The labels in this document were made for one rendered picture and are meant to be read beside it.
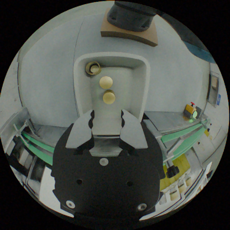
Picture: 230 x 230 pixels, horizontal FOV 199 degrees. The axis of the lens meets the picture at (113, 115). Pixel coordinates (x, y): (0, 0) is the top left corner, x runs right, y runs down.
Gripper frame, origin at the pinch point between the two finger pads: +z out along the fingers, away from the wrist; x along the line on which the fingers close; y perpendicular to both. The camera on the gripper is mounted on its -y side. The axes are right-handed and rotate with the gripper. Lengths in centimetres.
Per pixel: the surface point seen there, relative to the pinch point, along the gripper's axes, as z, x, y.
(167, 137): -2.0, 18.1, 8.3
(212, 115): 5, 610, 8
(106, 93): 6.5, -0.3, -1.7
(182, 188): -25.5, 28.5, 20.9
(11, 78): 50, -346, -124
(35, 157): -11, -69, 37
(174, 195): -25.4, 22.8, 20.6
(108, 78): 6.5, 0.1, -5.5
